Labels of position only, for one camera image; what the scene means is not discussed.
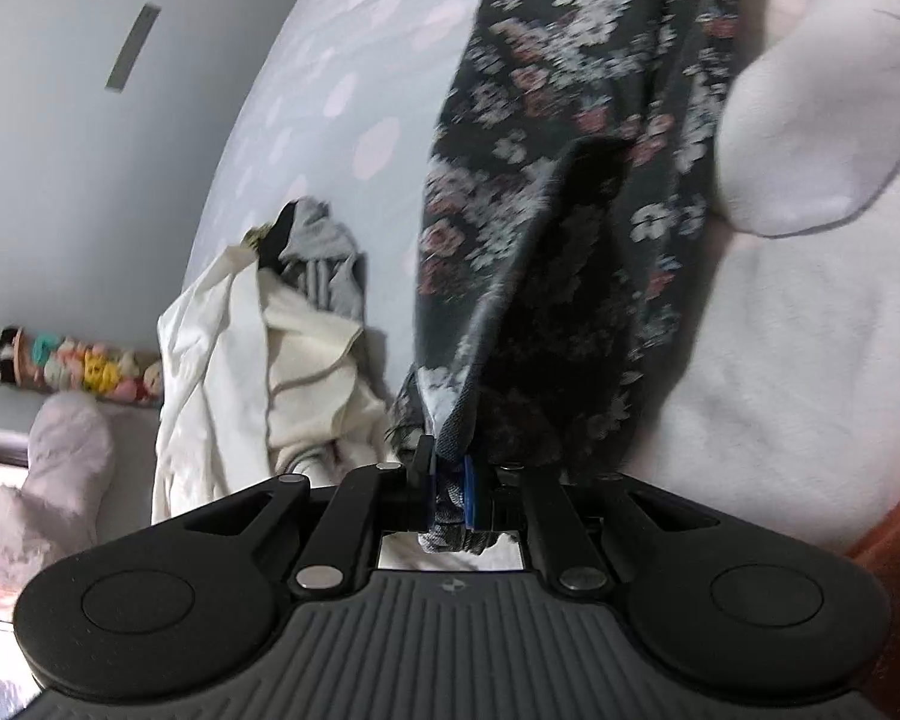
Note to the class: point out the person's white sock foot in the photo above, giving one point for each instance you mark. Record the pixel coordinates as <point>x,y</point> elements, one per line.
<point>795,150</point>

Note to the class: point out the grey garment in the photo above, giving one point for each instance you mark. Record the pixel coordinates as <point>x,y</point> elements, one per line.
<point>322,240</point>

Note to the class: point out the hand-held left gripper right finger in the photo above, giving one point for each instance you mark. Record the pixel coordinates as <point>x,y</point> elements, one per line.
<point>471,495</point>

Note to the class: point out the dark floral pants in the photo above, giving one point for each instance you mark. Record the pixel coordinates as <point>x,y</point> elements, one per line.
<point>532,240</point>

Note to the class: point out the person's white fleece leg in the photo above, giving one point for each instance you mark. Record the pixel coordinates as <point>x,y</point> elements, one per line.
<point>780,360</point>

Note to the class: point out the cream garment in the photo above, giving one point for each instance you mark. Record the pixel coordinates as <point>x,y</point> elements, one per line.
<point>307,360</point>

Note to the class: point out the white garment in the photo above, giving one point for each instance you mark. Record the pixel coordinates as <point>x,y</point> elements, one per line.
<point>202,390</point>

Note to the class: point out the leopard print cloth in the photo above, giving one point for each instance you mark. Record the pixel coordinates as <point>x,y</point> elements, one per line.
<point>253,238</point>

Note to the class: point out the grey wall switch panel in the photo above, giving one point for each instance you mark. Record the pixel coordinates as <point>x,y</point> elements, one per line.
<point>133,49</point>

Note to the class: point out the black garment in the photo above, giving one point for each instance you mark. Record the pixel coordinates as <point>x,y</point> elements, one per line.
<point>277,240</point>

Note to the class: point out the polka dot bed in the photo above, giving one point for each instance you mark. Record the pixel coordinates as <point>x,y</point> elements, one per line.
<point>307,90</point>

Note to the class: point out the column of plush toys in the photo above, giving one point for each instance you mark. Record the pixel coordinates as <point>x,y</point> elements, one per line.
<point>90,371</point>

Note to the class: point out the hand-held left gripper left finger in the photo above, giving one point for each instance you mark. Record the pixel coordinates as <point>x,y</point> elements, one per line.
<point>426,495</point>

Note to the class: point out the rolled pale pink quilt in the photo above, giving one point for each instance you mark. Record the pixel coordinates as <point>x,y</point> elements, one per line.
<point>52,465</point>

